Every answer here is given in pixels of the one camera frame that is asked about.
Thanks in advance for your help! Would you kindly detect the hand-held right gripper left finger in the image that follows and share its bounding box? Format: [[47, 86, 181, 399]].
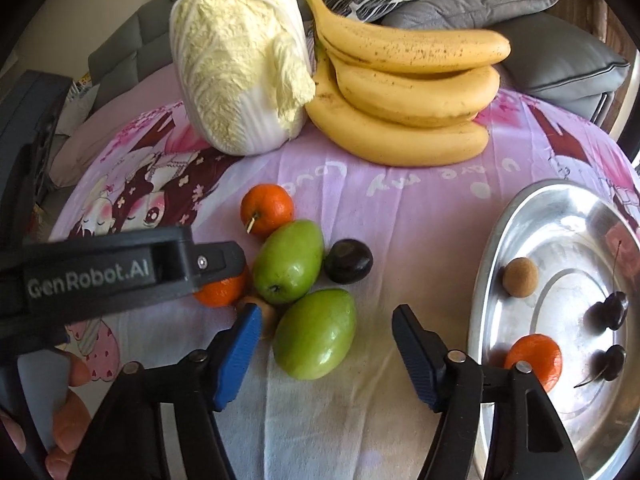
[[67, 304, 263, 480]]

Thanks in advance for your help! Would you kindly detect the napa cabbage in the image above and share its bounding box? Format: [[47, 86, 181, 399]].
[[169, 0, 317, 156]]

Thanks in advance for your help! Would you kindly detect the grey fabric pillow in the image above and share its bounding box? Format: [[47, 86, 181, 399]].
[[380, 0, 560, 31]]

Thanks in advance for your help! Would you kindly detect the printed blanket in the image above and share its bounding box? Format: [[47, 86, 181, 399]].
[[50, 87, 640, 480]]

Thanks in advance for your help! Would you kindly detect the dark cherry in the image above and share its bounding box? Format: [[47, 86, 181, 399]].
[[584, 240, 630, 332], [574, 344, 627, 388], [324, 239, 374, 285]]

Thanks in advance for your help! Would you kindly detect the grey leather cushion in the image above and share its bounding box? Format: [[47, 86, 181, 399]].
[[487, 12, 632, 126]]

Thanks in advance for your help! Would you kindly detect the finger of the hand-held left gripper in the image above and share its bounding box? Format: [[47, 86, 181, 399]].
[[189, 240, 248, 295]]

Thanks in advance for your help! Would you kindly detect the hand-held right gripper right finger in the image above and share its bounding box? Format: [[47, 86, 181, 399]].
[[391, 304, 586, 480]]

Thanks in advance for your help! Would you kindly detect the green jujube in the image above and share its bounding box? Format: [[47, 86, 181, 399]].
[[272, 288, 357, 380], [251, 220, 325, 306]]

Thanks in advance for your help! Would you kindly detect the brown longan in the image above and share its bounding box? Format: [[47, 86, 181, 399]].
[[235, 296, 278, 341], [502, 257, 540, 295]]

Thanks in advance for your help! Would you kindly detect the person's left hand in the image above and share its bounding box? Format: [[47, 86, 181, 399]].
[[0, 350, 93, 480]]

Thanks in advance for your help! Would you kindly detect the orange tangerine with stem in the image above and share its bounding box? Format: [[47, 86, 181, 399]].
[[240, 184, 295, 237]]

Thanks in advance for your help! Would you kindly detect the grey sofa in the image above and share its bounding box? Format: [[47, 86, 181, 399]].
[[87, 0, 176, 96]]

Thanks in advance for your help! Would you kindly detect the stainless steel bowl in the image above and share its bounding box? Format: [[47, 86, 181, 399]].
[[467, 179, 640, 480]]

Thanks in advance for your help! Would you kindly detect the yellow banana bunch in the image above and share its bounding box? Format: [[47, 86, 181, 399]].
[[304, 0, 512, 167]]

